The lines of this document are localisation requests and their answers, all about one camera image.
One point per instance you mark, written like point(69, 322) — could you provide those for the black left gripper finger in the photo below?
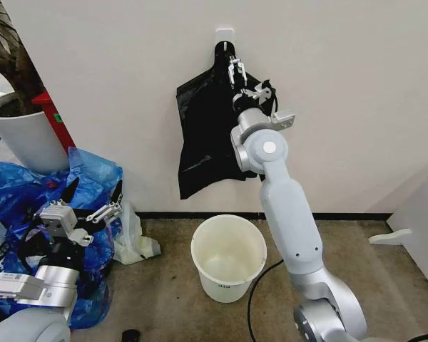
point(108, 211)
point(70, 194)

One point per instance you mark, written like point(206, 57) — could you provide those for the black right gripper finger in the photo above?
point(236, 73)
point(258, 94)

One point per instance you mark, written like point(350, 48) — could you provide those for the black garbage bag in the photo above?
point(207, 142)

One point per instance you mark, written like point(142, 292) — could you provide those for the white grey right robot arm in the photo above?
point(289, 213)

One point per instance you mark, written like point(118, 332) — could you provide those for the white translucent plastic bag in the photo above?
point(128, 231)

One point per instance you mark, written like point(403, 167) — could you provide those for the blue plastic bag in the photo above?
point(92, 167)

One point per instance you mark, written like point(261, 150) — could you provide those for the printed pale plastic bag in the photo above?
point(0, 256)

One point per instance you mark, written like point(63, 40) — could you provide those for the white plastic trash bin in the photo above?
point(228, 285)

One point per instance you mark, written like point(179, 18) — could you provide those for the white planter pot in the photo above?
point(25, 142)

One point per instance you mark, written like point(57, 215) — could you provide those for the small black object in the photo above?
point(131, 336)

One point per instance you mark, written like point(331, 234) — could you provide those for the brown plant trunk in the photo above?
point(10, 60)

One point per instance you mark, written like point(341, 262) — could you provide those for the white furniture foot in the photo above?
point(388, 237)

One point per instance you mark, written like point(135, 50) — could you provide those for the white cabinet panel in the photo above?
point(421, 228)

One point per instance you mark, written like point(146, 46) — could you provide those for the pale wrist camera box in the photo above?
point(58, 221)

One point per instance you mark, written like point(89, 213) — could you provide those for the white wall hook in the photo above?
point(224, 35)

